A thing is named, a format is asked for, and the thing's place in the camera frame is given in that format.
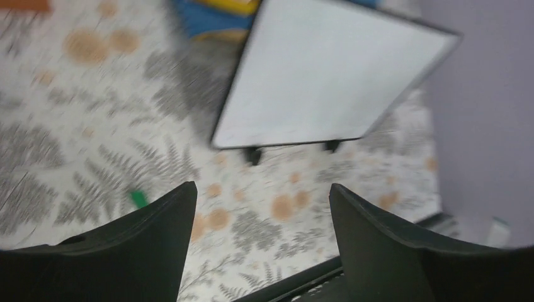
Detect floral patterned tablecloth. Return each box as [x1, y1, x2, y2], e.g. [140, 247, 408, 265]
[1, 1, 441, 301]

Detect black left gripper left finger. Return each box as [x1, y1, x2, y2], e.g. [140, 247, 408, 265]
[1, 181, 198, 301]

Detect white board with black frame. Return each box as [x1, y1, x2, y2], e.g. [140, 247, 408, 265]
[210, 1, 463, 165]

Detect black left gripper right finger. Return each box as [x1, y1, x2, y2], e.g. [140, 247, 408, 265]
[329, 184, 533, 301]

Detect wooden compartment tray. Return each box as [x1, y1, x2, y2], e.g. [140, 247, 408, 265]
[0, 0, 51, 12]

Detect blue cartoon print cloth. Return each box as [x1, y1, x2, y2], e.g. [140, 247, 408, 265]
[171, 1, 261, 43]

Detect green capped whiteboard marker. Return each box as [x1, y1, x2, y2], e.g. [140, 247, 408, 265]
[128, 190, 149, 209]

